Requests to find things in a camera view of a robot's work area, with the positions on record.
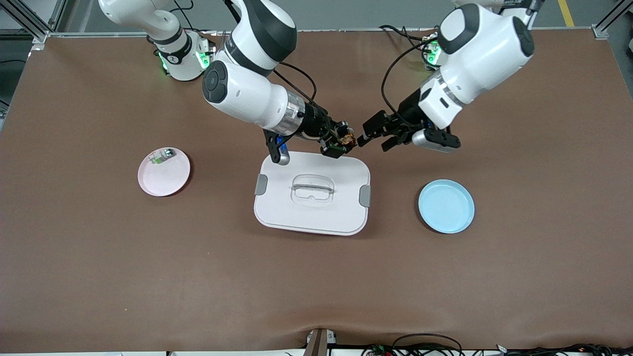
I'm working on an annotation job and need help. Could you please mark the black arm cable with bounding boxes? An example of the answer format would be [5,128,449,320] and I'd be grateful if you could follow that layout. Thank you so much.
[378,24,438,117]
[273,62,318,105]

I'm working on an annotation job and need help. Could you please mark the grey metal bracket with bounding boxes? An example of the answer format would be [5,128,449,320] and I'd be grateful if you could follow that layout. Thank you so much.
[304,328,338,356]

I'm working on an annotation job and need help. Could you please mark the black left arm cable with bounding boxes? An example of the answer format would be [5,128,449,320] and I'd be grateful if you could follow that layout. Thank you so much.
[378,24,438,117]

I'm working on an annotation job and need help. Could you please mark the pink round plate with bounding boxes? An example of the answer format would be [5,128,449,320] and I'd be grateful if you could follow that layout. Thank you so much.
[137,147,191,197]

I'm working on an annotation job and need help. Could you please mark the aluminium frame post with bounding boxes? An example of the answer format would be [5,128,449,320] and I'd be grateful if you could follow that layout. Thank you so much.
[0,0,67,44]
[591,0,633,40]

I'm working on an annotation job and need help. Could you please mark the light blue round plate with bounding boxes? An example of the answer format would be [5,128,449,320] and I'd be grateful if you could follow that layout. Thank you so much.
[418,179,475,234]

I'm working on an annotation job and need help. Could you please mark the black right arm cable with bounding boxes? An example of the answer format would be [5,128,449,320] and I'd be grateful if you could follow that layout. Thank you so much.
[273,62,318,105]

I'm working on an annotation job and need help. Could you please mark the black cable bundle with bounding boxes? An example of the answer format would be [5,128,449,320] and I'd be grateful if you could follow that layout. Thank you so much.
[361,333,633,356]

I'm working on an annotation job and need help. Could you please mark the white lidded box grey latches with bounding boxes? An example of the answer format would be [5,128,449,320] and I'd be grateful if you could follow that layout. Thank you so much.
[254,151,371,236]

